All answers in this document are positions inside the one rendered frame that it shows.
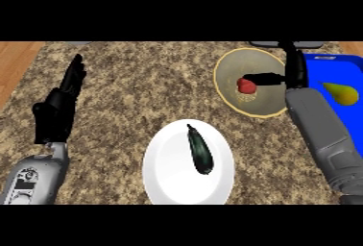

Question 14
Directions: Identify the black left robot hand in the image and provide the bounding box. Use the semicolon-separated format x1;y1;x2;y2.
31;53;88;145

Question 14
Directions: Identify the yellow-green pear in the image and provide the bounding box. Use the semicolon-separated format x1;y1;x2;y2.
321;82;360;107

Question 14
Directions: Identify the blue tray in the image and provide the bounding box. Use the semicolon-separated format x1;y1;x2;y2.
302;53;363;148

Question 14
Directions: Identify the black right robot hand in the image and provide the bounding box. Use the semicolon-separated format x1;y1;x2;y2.
239;40;308;90

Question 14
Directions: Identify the white plate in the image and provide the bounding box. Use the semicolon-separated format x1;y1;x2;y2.
141;118;236;206

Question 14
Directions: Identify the dark green zucchini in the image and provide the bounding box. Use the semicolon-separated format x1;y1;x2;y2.
186;123;215;176

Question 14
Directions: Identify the red bell pepper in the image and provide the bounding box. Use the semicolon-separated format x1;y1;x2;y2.
236;77;258;94

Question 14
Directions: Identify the yellow-rimmed grey bowl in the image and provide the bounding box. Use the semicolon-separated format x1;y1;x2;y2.
212;47;290;119

